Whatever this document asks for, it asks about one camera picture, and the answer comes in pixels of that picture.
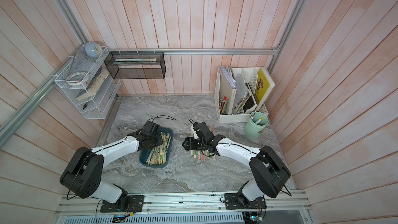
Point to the white wire wall shelf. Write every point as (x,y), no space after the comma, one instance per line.
(87,82)

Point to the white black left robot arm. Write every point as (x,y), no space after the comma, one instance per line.
(83,174)

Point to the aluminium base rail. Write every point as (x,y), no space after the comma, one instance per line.
(190,208)

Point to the teal plastic storage tray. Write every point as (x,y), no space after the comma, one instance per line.
(158,157)

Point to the old book on shelf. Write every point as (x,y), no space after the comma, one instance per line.
(94,85)

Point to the white papers in organizer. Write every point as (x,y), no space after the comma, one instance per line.
(227,72)

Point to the roll of tape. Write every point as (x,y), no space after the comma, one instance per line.
(77,79)

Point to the mint green pen cup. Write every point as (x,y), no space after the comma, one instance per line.
(252,130)

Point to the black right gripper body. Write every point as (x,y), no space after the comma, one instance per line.
(196,144)

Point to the yellow book with animal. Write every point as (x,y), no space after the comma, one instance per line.
(264,86)

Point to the black mesh wall basket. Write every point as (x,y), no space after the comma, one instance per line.
(136,65)

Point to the white file organizer rack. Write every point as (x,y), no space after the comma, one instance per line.
(238,96)

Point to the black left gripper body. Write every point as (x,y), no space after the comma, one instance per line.
(155,141)

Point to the black booklet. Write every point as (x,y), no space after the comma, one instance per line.
(250,104)

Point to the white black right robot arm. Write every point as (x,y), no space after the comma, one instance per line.
(269,171)

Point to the bundle of coloured folders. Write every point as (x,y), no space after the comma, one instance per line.
(223,105)

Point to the small grey globe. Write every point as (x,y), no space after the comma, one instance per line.
(93,49)

